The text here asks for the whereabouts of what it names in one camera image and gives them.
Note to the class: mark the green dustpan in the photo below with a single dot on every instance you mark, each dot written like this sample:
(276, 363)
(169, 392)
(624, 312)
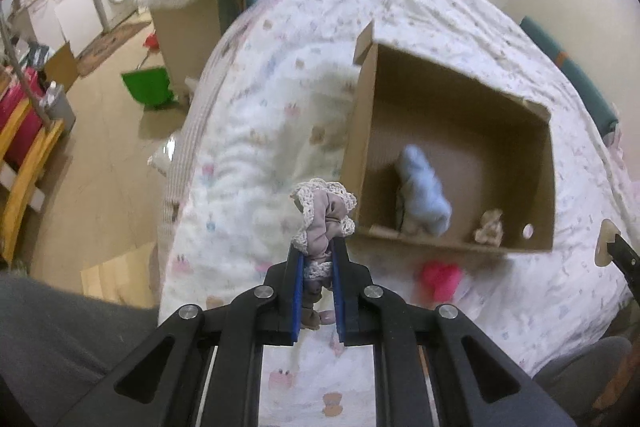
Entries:
(149, 86)

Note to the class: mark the light blue sock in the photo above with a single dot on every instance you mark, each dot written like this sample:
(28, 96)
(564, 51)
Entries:
(422, 192)

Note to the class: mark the beige cabinet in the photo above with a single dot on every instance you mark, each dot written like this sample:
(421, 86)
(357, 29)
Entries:
(187, 37)

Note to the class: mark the small beige sock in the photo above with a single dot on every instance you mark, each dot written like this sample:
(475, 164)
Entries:
(489, 229)

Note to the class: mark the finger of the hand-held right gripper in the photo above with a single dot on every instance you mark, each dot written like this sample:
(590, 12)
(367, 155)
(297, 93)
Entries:
(625, 259)

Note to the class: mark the white kitchen cabinet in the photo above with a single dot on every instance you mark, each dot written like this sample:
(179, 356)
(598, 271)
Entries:
(70, 14)

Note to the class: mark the open cardboard carton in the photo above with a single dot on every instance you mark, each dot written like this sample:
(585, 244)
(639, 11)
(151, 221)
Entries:
(61, 67)

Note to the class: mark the brown cardboard box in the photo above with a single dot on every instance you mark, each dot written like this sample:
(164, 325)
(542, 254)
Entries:
(450, 107)

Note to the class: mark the yellow wooden chair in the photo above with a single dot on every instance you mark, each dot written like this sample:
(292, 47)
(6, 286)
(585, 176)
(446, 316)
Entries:
(25, 177)

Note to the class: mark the hot pink sock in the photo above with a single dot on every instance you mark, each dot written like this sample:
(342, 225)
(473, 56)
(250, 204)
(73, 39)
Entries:
(440, 279)

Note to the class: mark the white plastic bag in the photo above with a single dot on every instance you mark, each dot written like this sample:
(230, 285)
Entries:
(162, 157)

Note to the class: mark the small red item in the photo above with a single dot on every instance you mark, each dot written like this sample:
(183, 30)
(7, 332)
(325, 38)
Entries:
(151, 42)

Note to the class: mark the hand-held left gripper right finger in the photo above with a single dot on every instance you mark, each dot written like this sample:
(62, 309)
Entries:
(338, 302)

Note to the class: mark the brown patterned rug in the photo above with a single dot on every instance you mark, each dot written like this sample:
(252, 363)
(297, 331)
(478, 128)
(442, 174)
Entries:
(107, 44)

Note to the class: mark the pink lace-trimmed sock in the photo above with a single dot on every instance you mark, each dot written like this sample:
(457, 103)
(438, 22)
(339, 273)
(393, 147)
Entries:
(325, 217)

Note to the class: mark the person's leg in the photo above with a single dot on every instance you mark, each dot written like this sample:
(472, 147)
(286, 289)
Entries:
(55, 337)
(575, 372)

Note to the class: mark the magenta bag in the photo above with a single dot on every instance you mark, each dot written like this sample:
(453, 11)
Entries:
(20, 112)

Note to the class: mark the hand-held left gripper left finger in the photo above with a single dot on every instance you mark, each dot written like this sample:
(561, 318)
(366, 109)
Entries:
(296, 302)

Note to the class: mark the person's left leg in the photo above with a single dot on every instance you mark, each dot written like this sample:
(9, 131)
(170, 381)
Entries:
(55, 337)

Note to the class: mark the person's right leg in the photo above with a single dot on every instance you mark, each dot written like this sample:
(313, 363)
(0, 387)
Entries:
(575, 372)

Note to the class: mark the white printed bed quilt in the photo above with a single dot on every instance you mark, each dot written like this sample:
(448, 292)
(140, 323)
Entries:
(260, 132)

